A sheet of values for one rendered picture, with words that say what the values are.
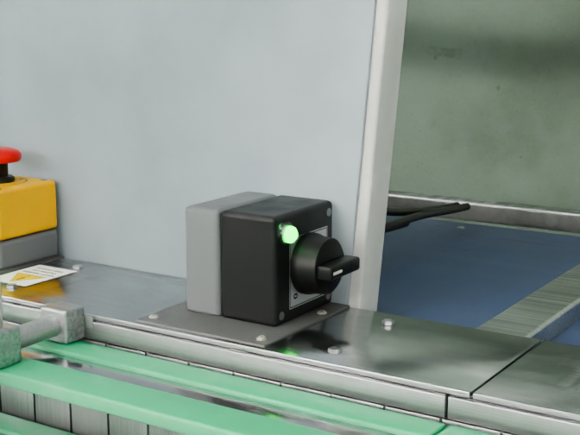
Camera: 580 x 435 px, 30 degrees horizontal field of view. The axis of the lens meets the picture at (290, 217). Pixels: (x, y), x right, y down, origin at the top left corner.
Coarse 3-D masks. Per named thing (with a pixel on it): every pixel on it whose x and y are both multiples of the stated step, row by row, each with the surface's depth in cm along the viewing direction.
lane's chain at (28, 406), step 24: (168, 360) 76; (288, 384) 70; (0, 408) 86; (24, 408) 85; (48, 408) 83; (72, 408) 82; (384, 408) 67; (72, 432) 82; (96, 432) 81; (120, 432) 79; (144, 432) 78; (168, 432) 77; (504, 432) 62
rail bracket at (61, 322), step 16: (0, 288) 73; (0, 304) 73; (48, 304) 79; (64, 304) 79; (0, 320) 73; (48, 320) 77; (64, 320) 78; (80, 320) 79; (0, 336) 73; (16, 336) 74; (32, 336) 76; (48, 336) 77; (64, 336) 78; (80, 336) 79; (0, 352) 73; (16, 352) 74; (0, 368) 73
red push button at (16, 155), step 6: (0, 150) 93; (6, 150) 94; (12, 150) 94; (18, 150) 95; (0, 156) 93; (6, 156) 93; (12, 156) 93; (18, 156) 94; (0, 162) 93; (6, 162) 93; (0, 168) 94; (6, 168) 94; (0, 174) 94; (6, 174) 95
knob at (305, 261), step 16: (304, 240) 77; (320, 240) 76; (336, 240) 77; (304, 256) 76; (320, 256) 76; (336, 256) 77; (352, 256) 78; (304, 272) 76; (320, 272) 75; (336, 272) 75; (304, 288) 77; (320, 288) 76
